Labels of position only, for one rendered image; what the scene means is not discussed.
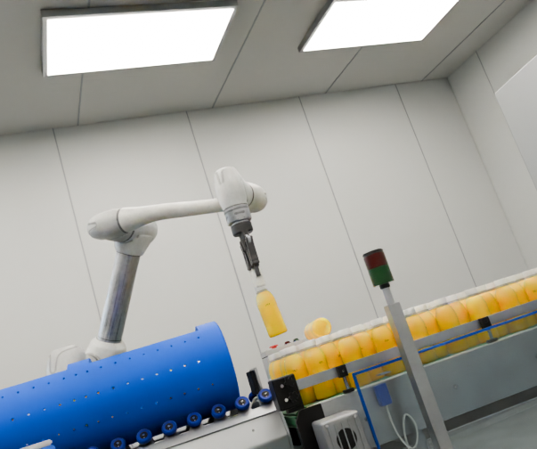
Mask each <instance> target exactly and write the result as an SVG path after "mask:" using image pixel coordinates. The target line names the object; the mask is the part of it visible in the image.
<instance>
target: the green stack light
mask: <svg viewBox="0 0 537 449"><path fill-rule="evenodd" d="M368 274H369V276H370V280H371V283H372V285H373V288H376V287H379V285H382V284H385V283H390V282H393V281H394V280H395V279H394V276H393V275H392V272H391V269H390V267H389V265H382V266H379V267H376V268H373V269H371V270H369V271H368Z"/></svg>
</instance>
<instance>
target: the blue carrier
mask: <svg viewBox="0 0 537 449"><path fill-rule="evenodd" d="M198 361H199V363H198ZM184 365H186V366H185V367H184ZM170 370H172V371H170ZM156 374H158V375H156ZM142 379H143V380H142ZM127 383H129V384H127ZM212 384H213V385H212ZM112 388H114V389H112ZM198 388H199V389H198ZM98 392H100V393H99V394H97V393H98ZM184 393H185V394H184ZM85 396H87V397H85ZM170 397H172V398H170ZM238 397H240V390H239V385H238V381H237V377H236V373H235V370H234V367H233V363H232V358H231V355H230V352H229V349H228V347H227V344H226V342H225V339H224V335H223V333H222V331H221V329H220V327H219V326H218V324H217V323H216V322H208V323H205V324H201V325H199V326H196V327H195V331H194V332H191V333H187V334H184V335H182V336H178V337H175V338H172V339H167V340H164V341H160V342H158V343H155V344H151V345H148V346H146V347H140V348H137V349H134V350H131V351H128V352H125V353H122V354H119V355H114V356H111V357H107V358H104V359H101V360H98V361H95V362H92V361H91V359H90V358H88V359H85V360H82V361H79V362H75V363H71V364H68V366H67V370H66V371H60V372H57V373H54V374H51V375H48V376H44V377H42V378H39V379H35V380H31V381H27V382H24V383H21V384H18V385H15V386H12V387H8V388H4V389H0V449H21V448H23V447H26V446H28V445H33V444H36V443H40V442H43V441H45V440H48V439H50V440H52V443H51V445H54V446H55V449H87V448H88V447H90V446H96V447H98V448H99V449H110V443H111V442H112V440H113V439H115V438H117V437H122V438H124V439H125V440H126V445H131V444H134V443H137V440H136V435H137V433H138V432H139V431H140V430H141V429H148V430H150V431H151V434H152V437H155V436H158V435H161V434H163V432H162V429H161V428H162V425H163V424H164V423H165V422H166V421H168V420H172V421H174V422H175V423H176V425H177V428H178V429H179V428H181V427H184V426H187V425H188V424H187V420H186V419H187V416H188V415H189V414H190V413H192V412H198V413H199V414H200V415H201V418H202V420H205V419H208V418H211V417H213V416H212V415H211V409H212V407H213V406H214V405H216V404H222V405H223V406H224V407H225V409H226V411H227V412H229V411H231V410H234V409H237V408H236V407H235V400H236V399H237V398H238ZM74 400H76V401H75V402H74ZM59 404H61V406H59ZM44 409H45V410H44ZM28 414H29V415H28ZM111 416H113V418H111ZM12 419H14V420H12ZM97 421H99V422H97ZM86 425H88V426H86ZM73 429H75V430H73ZM26 444H28V445H26Z"/></svg>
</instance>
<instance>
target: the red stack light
mask: <svg viewBox="0 0 537 449"><path fill-rule="evenodd" d="M363 260H364V264H365V266H366V268H367V271H369V270H371V269H373V268H376V267H379V266H382V265H388V262H387V259H386V255H385V252H384V251H380V252H377V253H374V254H371V255H369V256H367V257H365V258H364V259H363Z"/></svg>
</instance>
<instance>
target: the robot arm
mask: <svg viewBox="0 0 537 449"><path fill-rule="evenodd" d="M214 187H215V191H216V199H212V200H195V201H185V202H175V203H165V204H158V205H151V206H144V207H133V208H114V209H111V210H107V211H104V212H101V213H99V214H97V215H95V216H94V217H92V218H91V219H90V220H89V222H88V224H87V227H86V229H87V232H88V234H89V235H90V236H91V237H92V238H94V239H96V240H101V241H102V240H107V241H114V247H115V250H116V251H117V252H116V256H115V260H114V265H113V268H112V273H111V277H110V284H109V288H108V292H107V297H106V300H105V305H104V308H103V313H102V320H101V324H100V329H99V332H98V336H97V337H95V338H94V339H92V340H91V341H90V344H89V346H88V348H87V350H86V351H85V350H84V349H82V348H81V347H79V346H76V345H71V346H67V347H62V348H59V349H56V350H53V351H52V353H51V354H50V355H49V358H48V361H47V366H46V376H48V375H51V374H54V373H57V372H60V371H66V370H67V366H68V364H71V363H75V362H79V361H82V360H85V359H88V358H90V359H91V361H92V362H95V361H98V360H101V359H104V358H107V357H111V356H114V355H119V354H122V353H125V352H126V345H125V343H124V341H123V340H122V336H123V332H124V328H125V324H126V317H127V312H128V308H129V304H130V300H131V297H132V292H133V288H134V281H135V276H136V273H137V268H138V265H139V260H140V256H142V255H143V254H144V253H145V251H146V249H147V248H148V247H149V245H150V243H151V242H153V240H154V239H155V238H156V236H157V233H158V226H157V224H156V221H160V220H165V219H171V218H178V217H185V216H197V215H205V214H211V213H218V212H224V216H225V219H226V221H227V224H228V226H230V227H231V230H232V235H233V237H240V249H241V251H242V254H243V257H244V259H245V262H246V266H247V269H248V271H249V273H250V276H251V279H252V282H253V285H254V288H255V287H258V288H259V287H262V286H265V282H264V277H263V275H262V272H261V269H260V266H259V263H260V261H259V259H258V255H257V253H256V247H255V244H254V241H253V236H252V235H250V236H249V234H250V233H252V232H253V226H252V224H251V222H250V220H251V219H252V217H251V213H256V212H259V211H261V210H263V209H264V208H265V206H266V204H267V196H266V192H265V191H264V189H263V188H262V187H260V186H259V185H256V184H252V183H248V182H245V181H244V180H243V179H242V178H241V177H240V174H239V173H238V171H237V170H236V169H235V168H234V167H222V168H220V169H218V170H217V171H216V172H215V173H214Z"/></svg>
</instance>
